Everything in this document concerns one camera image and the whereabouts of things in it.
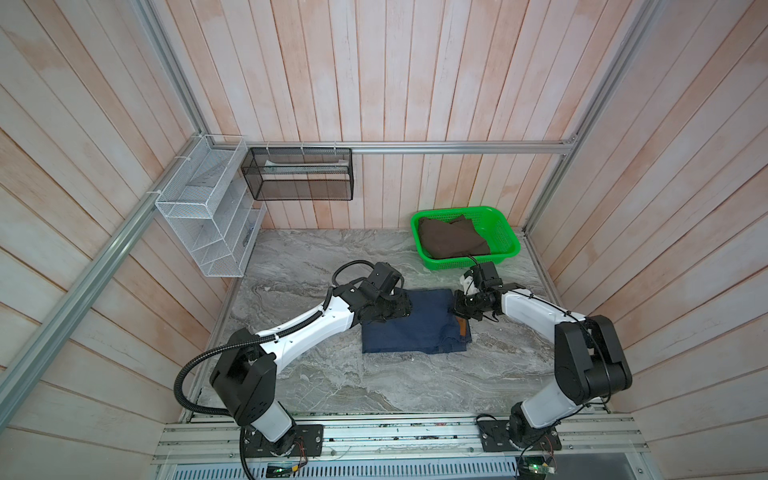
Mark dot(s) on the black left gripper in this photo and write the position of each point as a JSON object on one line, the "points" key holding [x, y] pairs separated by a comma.
{"points": [[401, 308]]}

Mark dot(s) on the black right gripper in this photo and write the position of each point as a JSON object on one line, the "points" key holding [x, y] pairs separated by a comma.
{"points": [[456, 305]]}

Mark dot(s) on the dark blue denim jeans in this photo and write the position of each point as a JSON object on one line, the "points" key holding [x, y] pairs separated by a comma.
{"points": [[431, 328]]}

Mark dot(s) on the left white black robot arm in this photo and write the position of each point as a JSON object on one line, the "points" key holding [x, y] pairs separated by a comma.
{"points": [[244, 377]]}

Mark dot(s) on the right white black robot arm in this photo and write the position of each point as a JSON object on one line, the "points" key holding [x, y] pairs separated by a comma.
{"points": [[589, 361]]}

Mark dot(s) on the folded dark brown trousers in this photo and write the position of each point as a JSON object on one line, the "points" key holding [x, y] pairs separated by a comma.
{"points": [[451, 239]]}

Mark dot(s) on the green perforated plastic basket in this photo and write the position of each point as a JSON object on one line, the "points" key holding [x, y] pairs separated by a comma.
{"points": [[490, 223]]}

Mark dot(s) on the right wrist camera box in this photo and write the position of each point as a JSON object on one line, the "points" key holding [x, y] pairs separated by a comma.
{"points": [[485, 277]]}

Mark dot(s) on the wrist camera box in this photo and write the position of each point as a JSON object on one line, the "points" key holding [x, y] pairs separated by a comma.
{"points": [[384, 278], [485, 277]]}

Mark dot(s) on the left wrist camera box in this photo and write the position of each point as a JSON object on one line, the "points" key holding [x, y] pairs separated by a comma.
{"points": [[384, 278]]}

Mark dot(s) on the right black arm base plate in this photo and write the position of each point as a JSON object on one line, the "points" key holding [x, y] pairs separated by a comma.
{"points": [[498, 435]]}

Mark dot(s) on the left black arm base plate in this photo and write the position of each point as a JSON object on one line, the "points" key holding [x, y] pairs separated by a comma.
{"points": [[301, 439]]}

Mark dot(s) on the black mesh wall basket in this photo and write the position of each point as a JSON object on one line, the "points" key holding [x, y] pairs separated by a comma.
{"points": [[299, 173]]}

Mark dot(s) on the horizontal aluminium wall rail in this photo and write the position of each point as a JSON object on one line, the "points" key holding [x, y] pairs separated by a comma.
{"points": [[549, 147]]}

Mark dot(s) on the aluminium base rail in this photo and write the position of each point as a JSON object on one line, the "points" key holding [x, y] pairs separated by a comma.
{"points": [[595, 445]]}

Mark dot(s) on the white wire mesh shelf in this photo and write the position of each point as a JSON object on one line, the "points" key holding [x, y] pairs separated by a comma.
{"points": [[207, 203]]}

